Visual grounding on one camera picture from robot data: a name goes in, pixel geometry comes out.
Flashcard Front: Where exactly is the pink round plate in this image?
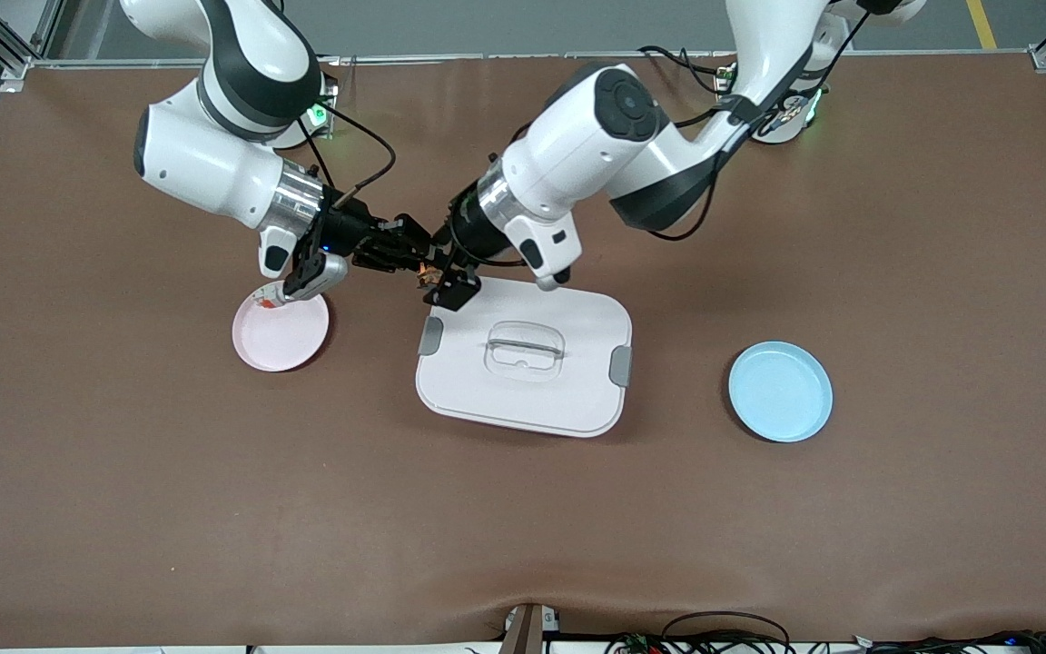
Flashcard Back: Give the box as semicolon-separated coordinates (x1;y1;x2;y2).
232;284;331;373

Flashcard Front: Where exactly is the white lidded storage box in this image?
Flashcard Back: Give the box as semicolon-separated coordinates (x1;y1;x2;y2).
415;274;634;440

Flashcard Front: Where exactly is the light blue round plate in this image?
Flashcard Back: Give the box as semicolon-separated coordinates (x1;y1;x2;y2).
728;341;834;444

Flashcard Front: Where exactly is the silver table edge rail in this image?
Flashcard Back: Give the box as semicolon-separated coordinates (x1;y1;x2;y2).
31;51;1037;70

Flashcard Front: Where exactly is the black left base cable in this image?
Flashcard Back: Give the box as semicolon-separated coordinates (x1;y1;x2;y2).
637;44;740;94

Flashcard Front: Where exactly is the camera mount post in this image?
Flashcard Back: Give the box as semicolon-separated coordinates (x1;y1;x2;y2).
499;603;562;654

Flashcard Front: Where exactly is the black looped cable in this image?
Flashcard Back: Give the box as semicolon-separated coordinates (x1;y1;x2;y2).
659;610;793;654

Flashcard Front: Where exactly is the black cable bundle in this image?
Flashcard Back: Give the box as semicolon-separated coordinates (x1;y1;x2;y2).
863;630;1046;654

